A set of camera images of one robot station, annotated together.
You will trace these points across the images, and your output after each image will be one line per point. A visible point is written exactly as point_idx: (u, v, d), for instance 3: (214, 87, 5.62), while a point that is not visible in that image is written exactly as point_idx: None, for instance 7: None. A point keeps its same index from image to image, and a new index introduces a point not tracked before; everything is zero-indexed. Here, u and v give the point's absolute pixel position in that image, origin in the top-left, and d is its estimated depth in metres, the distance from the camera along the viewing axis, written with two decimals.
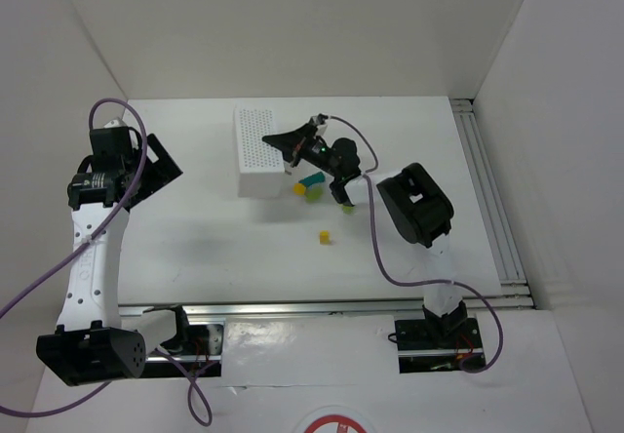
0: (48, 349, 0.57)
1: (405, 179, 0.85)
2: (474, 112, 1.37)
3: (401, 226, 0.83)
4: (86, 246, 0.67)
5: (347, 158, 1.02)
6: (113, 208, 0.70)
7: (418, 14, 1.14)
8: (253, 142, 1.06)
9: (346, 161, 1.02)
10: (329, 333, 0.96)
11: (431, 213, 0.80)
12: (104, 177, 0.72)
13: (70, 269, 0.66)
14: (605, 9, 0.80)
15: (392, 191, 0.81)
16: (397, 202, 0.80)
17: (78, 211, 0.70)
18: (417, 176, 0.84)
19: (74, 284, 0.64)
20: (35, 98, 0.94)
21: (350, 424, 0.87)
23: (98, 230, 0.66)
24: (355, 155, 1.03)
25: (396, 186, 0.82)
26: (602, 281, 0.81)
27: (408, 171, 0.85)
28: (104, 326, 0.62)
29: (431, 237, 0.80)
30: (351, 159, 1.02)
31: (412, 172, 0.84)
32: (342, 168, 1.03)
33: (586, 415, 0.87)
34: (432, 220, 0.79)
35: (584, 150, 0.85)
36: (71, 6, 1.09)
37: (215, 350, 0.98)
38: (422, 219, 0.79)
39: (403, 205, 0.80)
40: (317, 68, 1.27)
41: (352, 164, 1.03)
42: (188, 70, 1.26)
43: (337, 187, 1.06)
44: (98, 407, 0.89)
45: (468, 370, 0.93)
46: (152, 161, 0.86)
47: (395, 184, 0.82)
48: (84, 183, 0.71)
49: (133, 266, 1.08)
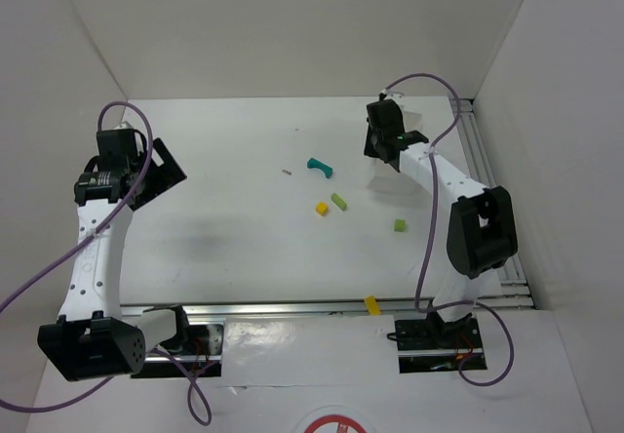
0: (49, 339, 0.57)
1: (482, 201, 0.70)
2: (474, 112, 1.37)
3: (452, 249, 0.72)
4: (91, 239, 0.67)
5: (380, 104, 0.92)
6: (117, 204, 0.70)
7: (418, 15, 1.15)
8: (347, 153, 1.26)
9: (380, 107, 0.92)
10: (328, 333, 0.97)
11: (493, 250, 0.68)
12: (110, 177, 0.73)
13: (74, 261, 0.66)
14: (604, 10, 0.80)
15: (465, 214, 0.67)
16: (465, 224, 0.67)
17: (84, 207, 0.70)
18: (500, 204, 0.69)
19: (77, 275, 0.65)
20: (35, 96, 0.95)
21: (350, 424, 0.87)
23: (102, 223, 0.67)
24: (395, 106, 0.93)
25: (471, 209, 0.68)
26: (602, 280, 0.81)
27: (489, 192, 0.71)
28: (106, 315, 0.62)
29: (481, 271, 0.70)
30: (384, 105, 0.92)
31: (497, 198, 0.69)
32: (381, 122, 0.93)
33: (587, 415, 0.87)
34: (490, 258, 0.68)
35: (584, 150, 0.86)
36: (71, 6, 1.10)
37: (215, 350, 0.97)
38: (481, 255, 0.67)
39: (471, 229, 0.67)
40: (318, 69, 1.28)
41: (395, 120, 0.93)
42: (189, 70, 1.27)
43: (387, 144, 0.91)
44: (97, 407, 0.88)
45: (473, 381, 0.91)
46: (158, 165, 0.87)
47: (469, 206, 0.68)
48: (91, 181, 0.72)
49: (134, 265, 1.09)
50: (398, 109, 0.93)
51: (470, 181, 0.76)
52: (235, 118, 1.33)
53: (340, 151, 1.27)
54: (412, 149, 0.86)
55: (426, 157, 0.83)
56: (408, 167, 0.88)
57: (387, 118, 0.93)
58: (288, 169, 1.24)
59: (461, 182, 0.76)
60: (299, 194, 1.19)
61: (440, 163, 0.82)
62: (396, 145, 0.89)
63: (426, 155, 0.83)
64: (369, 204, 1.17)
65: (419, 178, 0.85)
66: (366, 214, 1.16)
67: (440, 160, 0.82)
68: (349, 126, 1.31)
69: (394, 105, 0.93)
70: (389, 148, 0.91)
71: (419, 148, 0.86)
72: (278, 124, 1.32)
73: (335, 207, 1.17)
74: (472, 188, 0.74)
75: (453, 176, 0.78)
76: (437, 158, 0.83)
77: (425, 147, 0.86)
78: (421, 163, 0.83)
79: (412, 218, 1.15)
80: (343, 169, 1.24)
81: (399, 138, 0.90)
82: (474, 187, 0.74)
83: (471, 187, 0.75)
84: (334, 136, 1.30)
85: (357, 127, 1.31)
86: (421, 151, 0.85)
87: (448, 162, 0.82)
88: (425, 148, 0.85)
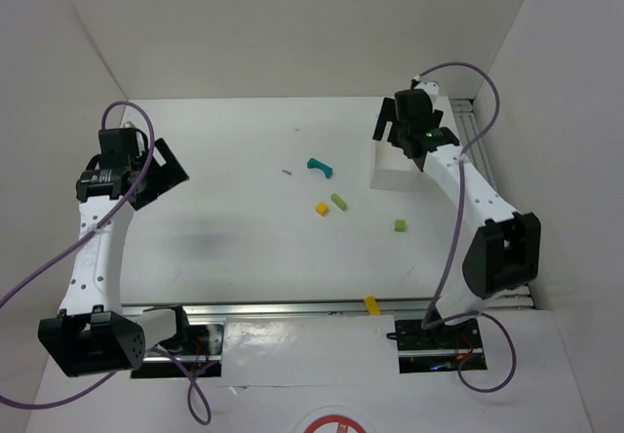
0: (49, 334, 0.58)
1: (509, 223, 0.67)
2: (474, 112, 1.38)
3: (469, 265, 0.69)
4: (93, 234, 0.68)
5: (411, 95, 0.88)
6: (119, 200, 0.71)
7: (418, 15, 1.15)
8: (347, 153, 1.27)
9: (409, 98, 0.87)
10: (328, 333, 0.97)
11: (511, 274, 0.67)
12: (112, 174, 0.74)
13: (76, 256, 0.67)
14: (604, 9, 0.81)
15: (490, 240, 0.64)
16: (488, 250, 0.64)
17: (85, 203, 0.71)
18: (527, 232, 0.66)
19: (78, 270, 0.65)
20: (36, 95, 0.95)
21: (350, 424, 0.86)
23: (105, 218, 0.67)
24: (425, 98, 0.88)
25: (497, 234, 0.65)
26: (602, 279, 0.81)
27: (518, 217, 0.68)
28: (106, 309, 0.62)
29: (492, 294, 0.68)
30: (415, 96, 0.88)
31: (526, 224, 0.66)
32: (409, 113, 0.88)
33: (587, 415, 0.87)
34: (507, 281, 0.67)
35: (584, 149, 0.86)
36: (72, 7, 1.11)
37: (215, 350, 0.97)
38: (497, 280, 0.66)
39: (493, 255, 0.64)
40: (317, 70, 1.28)
41: (423, 113, 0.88)
42: (191, 70, 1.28)
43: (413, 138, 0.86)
44: (97, 407, 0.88)
45: (471, 384, 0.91)
46: (160, 165, 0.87)
47: (496, 231, 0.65)
48: (93, 178, 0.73)
49: (135, 264, 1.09)
50: (429, 101, 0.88)
51: (500, 203, 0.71)
52: (236, 118, 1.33)
53: (340, 151, 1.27)
54: (442, 150, 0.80)
55: (453, 165, 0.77)
56: (433, 169, 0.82)
57: (417, 110, 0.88)
58: (289, 169, 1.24)
59: (489, 202, 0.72)
60: (300, 194, 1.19)
61: (470, 173, 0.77)
62: (422, 140, 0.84)
63: (455, 161, 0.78)
64: (369, 203, 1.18)
65: (444, 185, 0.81)
66: (366, 213, 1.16)
67: (470, 170, 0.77)
68: (349, 126, 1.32)
69: (426, 97, 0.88)
70: (415, 143, 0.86)
71: (449, 151, 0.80)
72: (279, 124, 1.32)
73: (335, 207, 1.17)
74: (500, 212, 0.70)
75: (481, 192, 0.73)
76: (467, 167, 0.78)
77: (456, 151, 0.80)
78: (448, 172, 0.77)
79: (412, 218, 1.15)
80: (343, 169, 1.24)
81: (427, 135, 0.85)
82: (503, 211, 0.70)
83: (500, 211, 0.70)
84: (334, 136, 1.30)
85: (356, 127, 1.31)
86: (450, 156, 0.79)
87: (478, 174, 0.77)
88: (456, 153, 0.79)
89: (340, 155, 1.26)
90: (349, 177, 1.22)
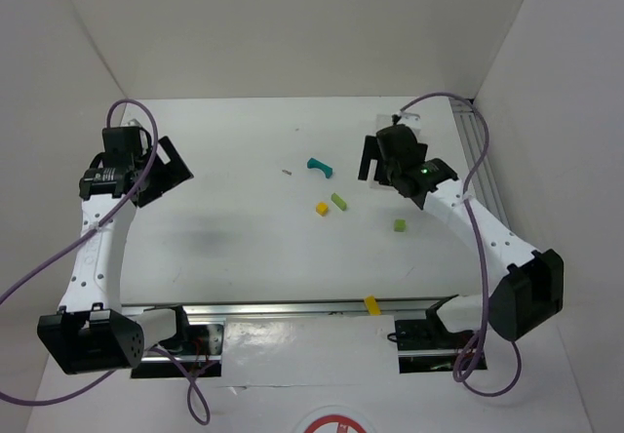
0: (48, 330, 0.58)
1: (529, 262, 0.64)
2: (474, 113, 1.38)
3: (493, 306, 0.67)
4: (94, 231, 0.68)
5: (396, 133, 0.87)
6: (121, 198, 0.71)
7: (417, 15, 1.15)
8: (347, 153, 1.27)
9: (394, 136, 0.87)
10: (328, 333, 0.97)
11: (536, 313, 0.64)
12: (115, 173, 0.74)
13: (77, 255, 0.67)
14: (603, 9, 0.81)
15: (519, 289, 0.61)
16: (517, 299, 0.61)
17: (88, 201, 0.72)
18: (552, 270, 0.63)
19: (79, 267, 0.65)
20: (36, 95, 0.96)
21: (350, 424, 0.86)
23: (106, 216, 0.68)
24: (409, 134, 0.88)
25: (523, 280, 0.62)
26: (601, 278, 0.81)
27: (539, 256, 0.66)
28: (105, 307, 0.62)
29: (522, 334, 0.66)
30: (399, 134, 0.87)
31: (549, 264, 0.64)
32: (397, 151, 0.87)
33: (587, 415, 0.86)
34: (532, 322, 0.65)
35: (584, 148, 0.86)
36: (73, 8, 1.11)
37: (215, 350, 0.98)
38: (526, 325, 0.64)
39: (522, 302, 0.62)
40: (317, 70, 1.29)
41: (410, 148, 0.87)
42: (191, 70, 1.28)
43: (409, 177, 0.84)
44: (97, 407, 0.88)
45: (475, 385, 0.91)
46: (164, 163, 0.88)
47: (522, 277, 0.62)
48: (96, 177, 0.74)
49: (135, 264, 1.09)
50: (413, 137, 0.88)
51: (518, 243, 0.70)
52: (236, 119, 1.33)
53: (340, 151, 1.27)
54: (443, 189, 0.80)
55: (460, 205, 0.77)
56: (437, 210, 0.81)
57: (404, 147, 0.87)
58: (289, 169, 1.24)
59: (507, 243, 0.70)
60: (300, 194, 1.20)
61: (478, 212, 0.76)
62: (419, 179, 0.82)
63: (460, 200, 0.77)
64: (369, 203, 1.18)
65: (451, 224, 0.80)
66: (365, 213, 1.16)
67: (478, 210, 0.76)
68: (349, 126, 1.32)
69: (409, 133, 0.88)
70: (412, 183, 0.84)
71: (452, 188, 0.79)
72: (279, 124, 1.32)
73: (335, 207, 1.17)
74: (521, 253, 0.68)
75: (494, 234, 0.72)
76: (473, 204, 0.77)
77: (459, 189, 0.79)
78: (455, 212, 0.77)
79: (412, 218, 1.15)
80: (343, 169, 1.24)
81: (421, 171, 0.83)
82: (523, 252, 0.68)
83: (520, 252, 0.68)
84: (335, 135, 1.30)
85: (356, 127, 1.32)
86: (454, 195, 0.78)
87: (486, 211, 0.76)
88: (459, 191, 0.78)
89: (340, 155, 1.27)
90: (349, 177, 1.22)
